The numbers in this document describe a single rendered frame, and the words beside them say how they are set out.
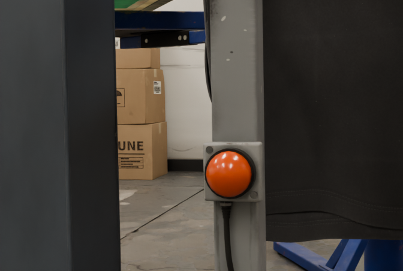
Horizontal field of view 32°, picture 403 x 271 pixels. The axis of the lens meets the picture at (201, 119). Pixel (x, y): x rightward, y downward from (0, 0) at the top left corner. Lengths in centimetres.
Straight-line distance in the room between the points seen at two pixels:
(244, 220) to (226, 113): 9
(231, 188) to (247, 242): 7
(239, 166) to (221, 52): 10
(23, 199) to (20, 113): 15
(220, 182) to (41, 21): 68
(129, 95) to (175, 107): 54
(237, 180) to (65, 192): 64
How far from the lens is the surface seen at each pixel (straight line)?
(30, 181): 121
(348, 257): 210
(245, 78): 60
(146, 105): 532
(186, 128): 574
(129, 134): 538
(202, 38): 267
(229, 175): 56
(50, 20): 118
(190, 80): 572
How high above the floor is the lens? 73
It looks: 3 degrees down
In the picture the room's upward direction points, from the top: 1 degrees counter-clockwise
